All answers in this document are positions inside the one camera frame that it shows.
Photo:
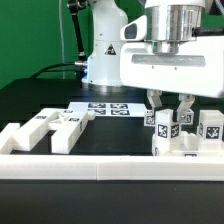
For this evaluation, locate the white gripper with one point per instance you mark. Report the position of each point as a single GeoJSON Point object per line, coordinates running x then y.
{"type": "Point", "coordinates": [198, 69]}

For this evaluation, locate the white chair seat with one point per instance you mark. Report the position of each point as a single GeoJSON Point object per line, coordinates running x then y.
{"type": "Point", "coordinates": [187, 145]}

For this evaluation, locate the white chair back frame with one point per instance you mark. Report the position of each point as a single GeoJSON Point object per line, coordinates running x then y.
{"type": "Point", "coordinates": [67, 124]}

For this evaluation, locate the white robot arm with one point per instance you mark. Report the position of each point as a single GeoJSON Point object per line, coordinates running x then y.
{"type": "Point", "coordinates": [165, 50]}

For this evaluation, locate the tagged white cube right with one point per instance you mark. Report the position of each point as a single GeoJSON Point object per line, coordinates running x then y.
{"type": "Point", "coordinates": [189, 117]}

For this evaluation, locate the white tag sheet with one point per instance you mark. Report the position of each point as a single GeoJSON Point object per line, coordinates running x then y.
{"type": "Point", "coordinates": [110, 109]}

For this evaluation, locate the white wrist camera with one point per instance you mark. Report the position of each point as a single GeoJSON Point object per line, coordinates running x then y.
{"type": "Point", "coordinates": [136, 30]}

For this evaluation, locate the white front fence rail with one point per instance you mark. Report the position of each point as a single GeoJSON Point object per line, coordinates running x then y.
{"type": "Point", "coordinates": [65, 167]}

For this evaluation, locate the white fence rail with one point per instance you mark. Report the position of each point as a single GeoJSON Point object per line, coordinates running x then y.
{"type": "Point", "coordinates": [6, 138]}
{"type": "Point", "coordinates": [65, 167]}

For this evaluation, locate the black camera stand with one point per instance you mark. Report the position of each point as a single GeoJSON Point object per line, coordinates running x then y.
{"type": "Point", "coordinates": [74, 7]}

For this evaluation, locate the white left fence rail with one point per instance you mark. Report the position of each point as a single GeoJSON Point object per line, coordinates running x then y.
{"type": "Point", "coordinates": [6, 138]}

